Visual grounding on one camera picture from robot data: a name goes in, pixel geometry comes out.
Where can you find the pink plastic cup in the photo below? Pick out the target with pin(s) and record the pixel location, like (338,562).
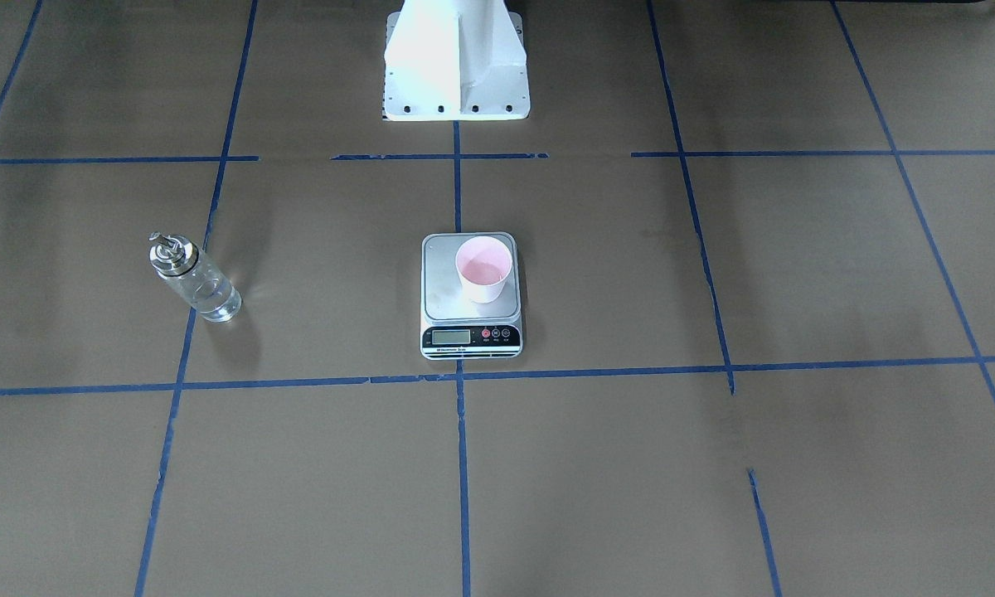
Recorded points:
(483,264)

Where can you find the clear glass sauce bottle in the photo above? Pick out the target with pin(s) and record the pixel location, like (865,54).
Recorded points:
(193,275)

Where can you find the grey digital kitchen scale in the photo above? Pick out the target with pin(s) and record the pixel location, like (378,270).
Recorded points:
(453,328)

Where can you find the white pillar with base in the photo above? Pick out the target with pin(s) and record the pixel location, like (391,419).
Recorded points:
(455,61)

